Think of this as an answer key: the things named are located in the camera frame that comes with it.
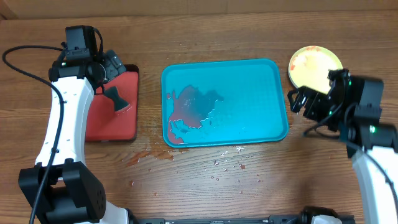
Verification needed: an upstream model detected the yellow green plate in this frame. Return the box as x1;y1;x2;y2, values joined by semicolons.
288;45;343;93

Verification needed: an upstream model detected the dark green sponge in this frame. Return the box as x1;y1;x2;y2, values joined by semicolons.
104;86;129;112

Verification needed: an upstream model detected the light blue plate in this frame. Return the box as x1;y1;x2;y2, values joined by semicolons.
288;69;297;88

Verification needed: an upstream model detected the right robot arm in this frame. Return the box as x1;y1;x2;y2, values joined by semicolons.
287;69;397;223

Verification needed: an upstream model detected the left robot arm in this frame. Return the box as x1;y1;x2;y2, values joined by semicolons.
18;26;134;223

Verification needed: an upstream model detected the dark red rectangular tray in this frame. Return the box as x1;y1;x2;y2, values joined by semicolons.
85;64;139;142

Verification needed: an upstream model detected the teal plastic tray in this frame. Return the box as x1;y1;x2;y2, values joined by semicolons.
161;58;289;148

